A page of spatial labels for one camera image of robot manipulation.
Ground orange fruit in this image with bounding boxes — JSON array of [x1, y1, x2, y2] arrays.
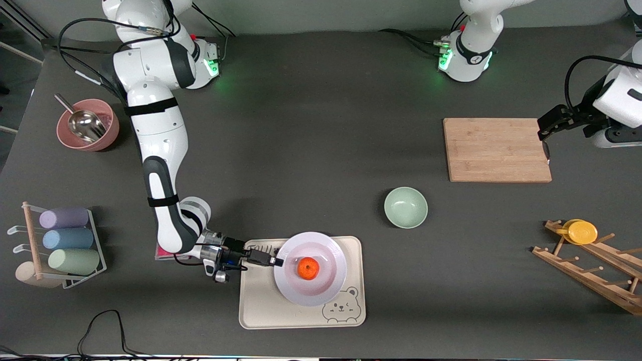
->
[[297, 257, 320, 280]]

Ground white round plate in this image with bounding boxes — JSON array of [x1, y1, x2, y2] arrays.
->
[[274, 232, 348, 307]]

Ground beige bear print tray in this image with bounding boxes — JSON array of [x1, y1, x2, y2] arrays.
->
[[239, 236, 367, 330]]

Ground wooden cutting board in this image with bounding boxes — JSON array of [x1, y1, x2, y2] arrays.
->
[[443, 118, 553, 183]]

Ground yellow mug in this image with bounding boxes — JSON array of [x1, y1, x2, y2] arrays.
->
[[556, 219, 598, 245]]

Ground light green bowl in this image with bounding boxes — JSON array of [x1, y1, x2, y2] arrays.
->
[[384, 187, 429, 230]]

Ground wooden peg mug rack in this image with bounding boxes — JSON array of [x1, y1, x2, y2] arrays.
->
[[532, 220, 642, 316]]

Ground green cup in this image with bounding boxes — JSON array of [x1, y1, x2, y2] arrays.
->
[[48, 248, 101, 276]]

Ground blue cup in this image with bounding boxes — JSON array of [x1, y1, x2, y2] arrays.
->
[[42, 228, 94, 250]]

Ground pink bowl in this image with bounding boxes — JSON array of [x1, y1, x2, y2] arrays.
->
[[56, 98, 120, 152]]

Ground purple cup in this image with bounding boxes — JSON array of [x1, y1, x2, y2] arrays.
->
[[39, 207, 90, 230]]

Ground metal scoop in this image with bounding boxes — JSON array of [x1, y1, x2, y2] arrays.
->
[[54, 93, 107, 144]]

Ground beige cup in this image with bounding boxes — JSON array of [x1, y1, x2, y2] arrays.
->
[[15, 261, 63, 289]]

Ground black table cable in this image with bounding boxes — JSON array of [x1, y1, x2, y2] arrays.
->
[[0, 309, 151, 361]]

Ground left arm base black cable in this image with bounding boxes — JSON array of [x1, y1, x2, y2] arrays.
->
[[378, 28, 444, 57]]

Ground arm base black cable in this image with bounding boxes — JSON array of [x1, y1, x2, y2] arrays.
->
[[191, 3, 239, 63], [378, 28, 444, 57]]

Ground white wire cup rack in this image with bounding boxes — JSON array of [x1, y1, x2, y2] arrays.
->
[[7, 202, 107, 290]]

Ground right arm base black cable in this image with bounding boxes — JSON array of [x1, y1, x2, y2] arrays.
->
[[191, 3, 239, 63]]

